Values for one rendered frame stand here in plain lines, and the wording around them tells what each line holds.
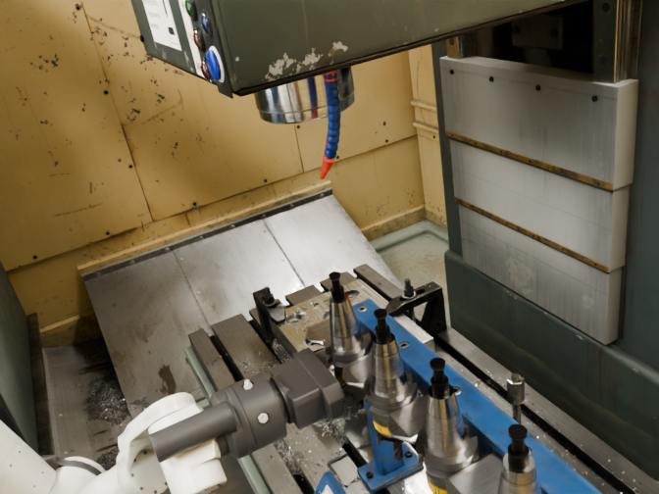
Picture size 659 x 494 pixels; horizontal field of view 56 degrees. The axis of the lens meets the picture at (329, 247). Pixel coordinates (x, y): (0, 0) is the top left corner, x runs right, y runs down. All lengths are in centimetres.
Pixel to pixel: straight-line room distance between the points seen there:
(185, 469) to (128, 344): 117
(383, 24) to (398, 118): 164
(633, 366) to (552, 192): 37
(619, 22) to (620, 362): 64
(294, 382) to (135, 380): 108
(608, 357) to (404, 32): 87
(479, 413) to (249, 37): 45
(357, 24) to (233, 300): 138
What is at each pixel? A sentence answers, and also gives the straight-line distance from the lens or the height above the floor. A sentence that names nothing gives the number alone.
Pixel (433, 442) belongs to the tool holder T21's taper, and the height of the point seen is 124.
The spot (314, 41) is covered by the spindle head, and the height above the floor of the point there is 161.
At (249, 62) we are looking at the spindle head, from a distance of 64.
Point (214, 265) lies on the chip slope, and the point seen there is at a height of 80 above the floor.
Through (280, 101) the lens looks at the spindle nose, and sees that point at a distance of 96.
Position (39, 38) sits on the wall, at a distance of 194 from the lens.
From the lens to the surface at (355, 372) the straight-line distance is 79.
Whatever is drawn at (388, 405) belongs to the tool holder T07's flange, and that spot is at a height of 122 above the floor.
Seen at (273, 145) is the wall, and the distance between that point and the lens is 213.
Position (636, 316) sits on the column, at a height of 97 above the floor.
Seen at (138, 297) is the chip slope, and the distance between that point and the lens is 202.
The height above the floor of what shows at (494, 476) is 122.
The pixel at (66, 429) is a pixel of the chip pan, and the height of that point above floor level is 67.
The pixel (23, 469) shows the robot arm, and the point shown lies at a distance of 97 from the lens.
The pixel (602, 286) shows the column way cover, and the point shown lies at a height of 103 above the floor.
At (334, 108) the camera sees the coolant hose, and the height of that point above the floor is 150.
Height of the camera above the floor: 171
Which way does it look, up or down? 27 degrees down
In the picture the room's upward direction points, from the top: 11 degrees counter-clockwise
